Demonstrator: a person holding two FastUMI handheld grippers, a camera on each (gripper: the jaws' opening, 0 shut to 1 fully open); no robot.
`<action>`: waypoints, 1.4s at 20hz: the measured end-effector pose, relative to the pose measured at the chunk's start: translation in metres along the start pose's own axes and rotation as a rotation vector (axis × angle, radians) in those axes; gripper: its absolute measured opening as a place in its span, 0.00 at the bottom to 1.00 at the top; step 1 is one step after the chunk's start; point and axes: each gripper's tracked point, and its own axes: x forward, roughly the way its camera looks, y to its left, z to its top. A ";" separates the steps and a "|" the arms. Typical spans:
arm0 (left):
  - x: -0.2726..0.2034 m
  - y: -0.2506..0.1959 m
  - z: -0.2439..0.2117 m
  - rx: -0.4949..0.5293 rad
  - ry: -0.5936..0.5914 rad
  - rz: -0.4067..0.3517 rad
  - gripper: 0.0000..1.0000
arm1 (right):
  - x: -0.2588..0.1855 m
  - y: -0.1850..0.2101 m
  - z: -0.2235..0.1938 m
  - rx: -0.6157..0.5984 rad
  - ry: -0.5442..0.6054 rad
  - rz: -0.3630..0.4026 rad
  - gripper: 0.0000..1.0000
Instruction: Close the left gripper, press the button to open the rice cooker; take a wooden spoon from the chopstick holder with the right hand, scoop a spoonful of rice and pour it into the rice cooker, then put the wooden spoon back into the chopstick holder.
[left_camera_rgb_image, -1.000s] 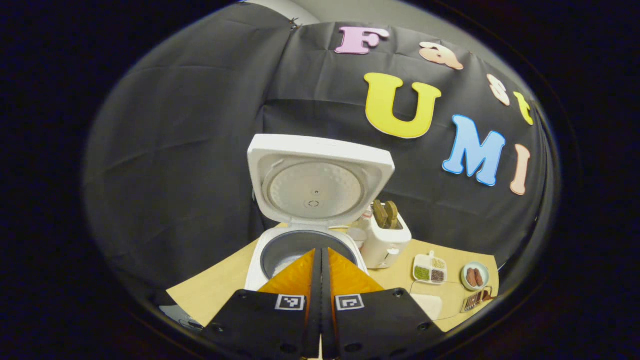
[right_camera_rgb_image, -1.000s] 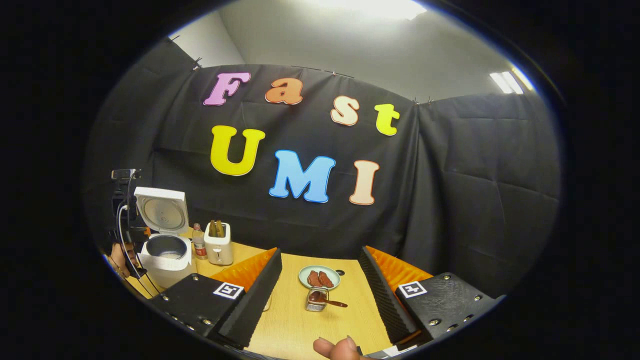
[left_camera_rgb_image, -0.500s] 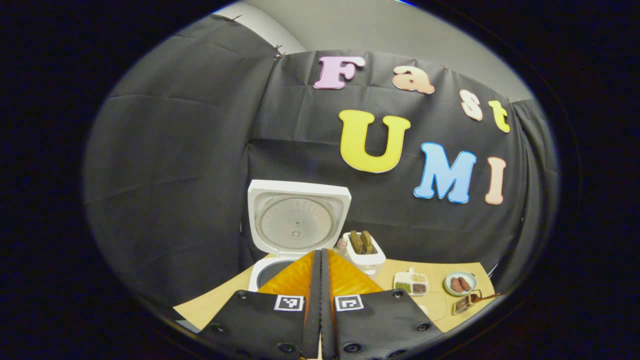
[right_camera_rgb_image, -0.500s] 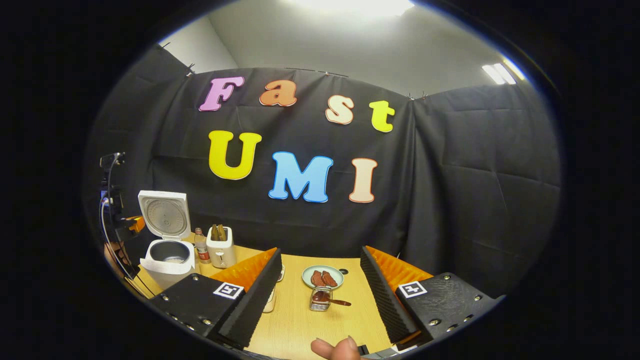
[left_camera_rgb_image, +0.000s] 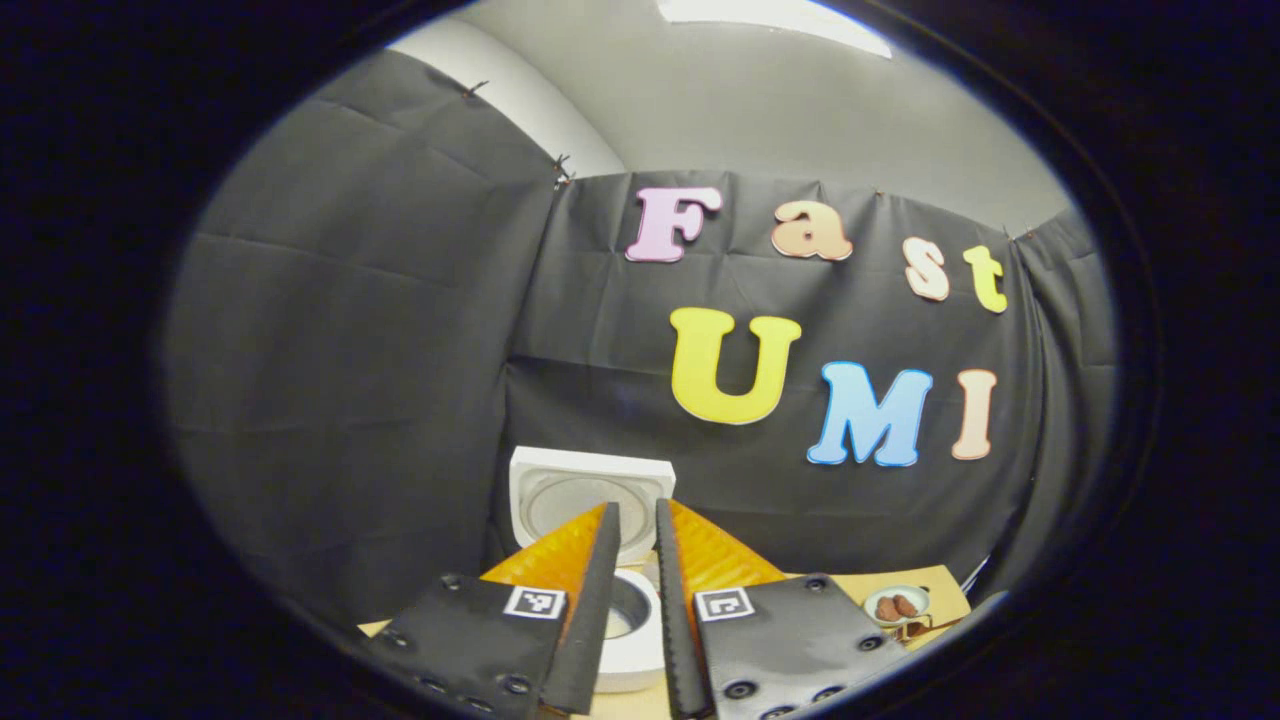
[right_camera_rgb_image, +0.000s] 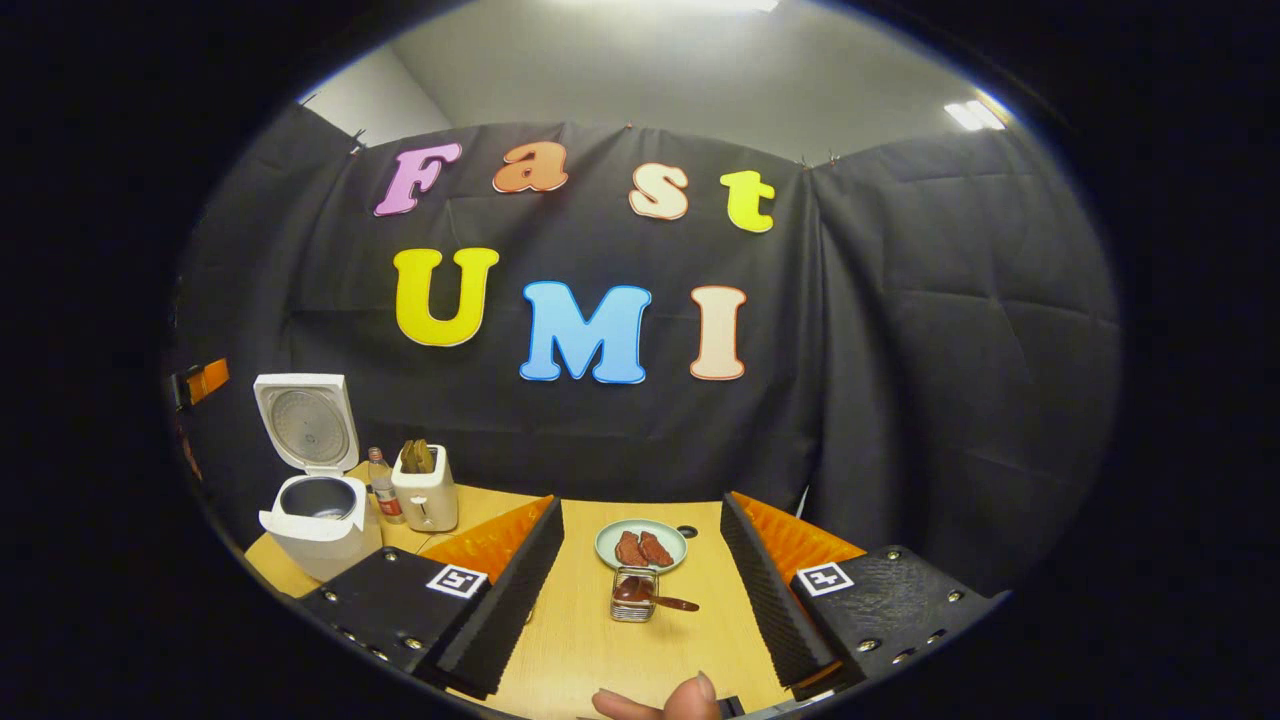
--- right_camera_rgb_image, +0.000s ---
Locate white rice cooker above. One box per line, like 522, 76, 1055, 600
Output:
253, 373, 384, 582

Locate pale green plate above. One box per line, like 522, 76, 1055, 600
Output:
595, 519, 689, 573

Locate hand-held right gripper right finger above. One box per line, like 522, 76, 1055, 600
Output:
721, 492, 1006, 701

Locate clear plastic bottle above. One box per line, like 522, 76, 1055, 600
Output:
367, 447, 405, 525

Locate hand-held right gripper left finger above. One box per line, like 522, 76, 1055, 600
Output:
300, 495, 565, 699

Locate metal wire chopstick holder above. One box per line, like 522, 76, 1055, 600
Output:
611, 566, 659, 623

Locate rectangular ceiling light panel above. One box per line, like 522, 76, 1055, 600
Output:
944, 95, 1007, 132

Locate brown wooden spoon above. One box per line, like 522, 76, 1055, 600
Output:
615, 577, 701, 612

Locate white toaster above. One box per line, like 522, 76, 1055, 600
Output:
391, 445, 459, 533

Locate black backdrop cloth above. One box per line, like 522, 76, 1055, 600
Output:
165, 100, 1121, 601

